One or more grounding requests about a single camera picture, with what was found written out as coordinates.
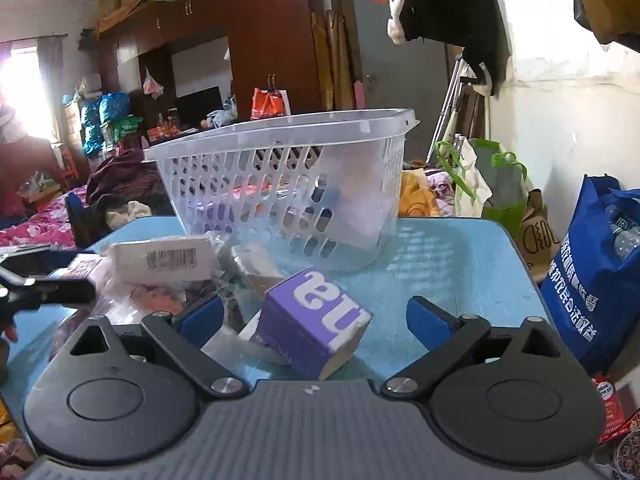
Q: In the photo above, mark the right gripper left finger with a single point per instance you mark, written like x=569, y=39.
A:
x=178, y=342

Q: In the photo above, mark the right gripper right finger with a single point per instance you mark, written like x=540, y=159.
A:
x=451, y=343

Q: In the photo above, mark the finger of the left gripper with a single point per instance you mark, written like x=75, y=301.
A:
x=37, y=261
x=29, y=294

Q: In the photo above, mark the pink white tissue pack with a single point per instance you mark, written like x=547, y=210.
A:
x=164, y=261

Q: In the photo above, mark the purple lettered box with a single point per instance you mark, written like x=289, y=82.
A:
x=312, y=323

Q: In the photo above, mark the red pink packet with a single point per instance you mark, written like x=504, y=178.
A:
x=157, y=299

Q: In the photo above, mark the person's hand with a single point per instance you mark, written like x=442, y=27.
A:
x=9, y=333

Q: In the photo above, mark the dark clothes pile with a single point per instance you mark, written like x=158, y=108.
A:
x=116, y=182

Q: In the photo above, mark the yellow patterned blanket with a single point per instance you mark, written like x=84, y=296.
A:
x=416, y=199

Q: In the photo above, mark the blue shopping bag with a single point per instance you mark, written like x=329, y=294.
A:
x=592, y=287

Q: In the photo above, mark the green white tote bag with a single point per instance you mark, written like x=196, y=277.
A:
x=489, y=182

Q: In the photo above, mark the black television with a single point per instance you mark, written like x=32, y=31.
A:
x=195, y=107

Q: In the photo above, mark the metal crutches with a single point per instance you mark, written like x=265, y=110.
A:
x=460, y=78

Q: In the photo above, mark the orange white plastic bag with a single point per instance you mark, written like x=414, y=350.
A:
x=270, y=104

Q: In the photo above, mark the dark red wooden wardrobe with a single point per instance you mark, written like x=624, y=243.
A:
x=163, y=51

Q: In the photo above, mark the white black hanging jacket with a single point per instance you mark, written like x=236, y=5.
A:
x=475, y=26

